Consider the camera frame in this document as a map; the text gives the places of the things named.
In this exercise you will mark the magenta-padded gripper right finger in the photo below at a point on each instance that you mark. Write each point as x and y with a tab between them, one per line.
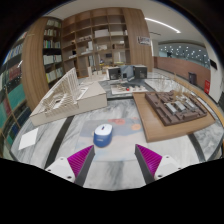
150	160

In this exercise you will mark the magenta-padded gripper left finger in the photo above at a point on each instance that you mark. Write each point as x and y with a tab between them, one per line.
79	161

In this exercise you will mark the blue and white computer mouse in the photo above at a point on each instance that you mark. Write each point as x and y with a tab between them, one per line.
102	135

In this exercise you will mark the pale printed mouse pad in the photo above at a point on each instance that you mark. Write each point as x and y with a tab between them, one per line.
130	140

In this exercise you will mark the brown model on wooden board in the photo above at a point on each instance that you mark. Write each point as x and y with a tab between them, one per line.
156	123

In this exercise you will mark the white paper sheet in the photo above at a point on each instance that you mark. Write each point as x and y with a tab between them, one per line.
28	139

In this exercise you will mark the white architectural building model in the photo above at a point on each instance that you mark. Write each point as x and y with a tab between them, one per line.
86	98

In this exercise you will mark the white board with small models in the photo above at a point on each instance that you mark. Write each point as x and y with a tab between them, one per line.
129	89

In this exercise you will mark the dark grey box model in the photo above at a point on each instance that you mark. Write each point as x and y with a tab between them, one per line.
140	72
114	73

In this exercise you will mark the black bin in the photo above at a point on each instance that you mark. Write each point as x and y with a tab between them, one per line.
192	78

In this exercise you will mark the red box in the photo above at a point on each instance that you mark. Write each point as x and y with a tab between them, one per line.
207	86

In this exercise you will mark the dark bookshelf with white books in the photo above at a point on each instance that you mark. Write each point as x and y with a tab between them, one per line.
52	53

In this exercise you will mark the far ceiling spot lights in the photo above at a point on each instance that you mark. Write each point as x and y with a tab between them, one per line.
183	51

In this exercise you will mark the open wooden shelf unit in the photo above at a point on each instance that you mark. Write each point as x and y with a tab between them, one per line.
100	36

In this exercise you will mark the long ceiling light strip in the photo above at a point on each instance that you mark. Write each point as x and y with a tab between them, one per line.
163	24

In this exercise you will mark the small wall sign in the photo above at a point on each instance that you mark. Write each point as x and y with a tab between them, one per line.
144	40

